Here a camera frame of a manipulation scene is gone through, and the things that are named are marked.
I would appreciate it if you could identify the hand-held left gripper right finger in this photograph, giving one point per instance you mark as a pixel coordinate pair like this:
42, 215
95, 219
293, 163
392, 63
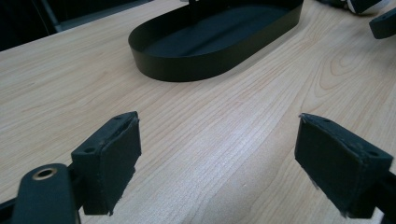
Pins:
336, 168

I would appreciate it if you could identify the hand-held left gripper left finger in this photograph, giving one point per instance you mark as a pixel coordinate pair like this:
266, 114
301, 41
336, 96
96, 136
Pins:
107, 168

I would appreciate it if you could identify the black oval tray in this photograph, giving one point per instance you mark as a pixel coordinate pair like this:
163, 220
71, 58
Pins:
211, 40

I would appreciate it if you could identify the black and white object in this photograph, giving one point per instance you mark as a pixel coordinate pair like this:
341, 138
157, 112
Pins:
358, 4

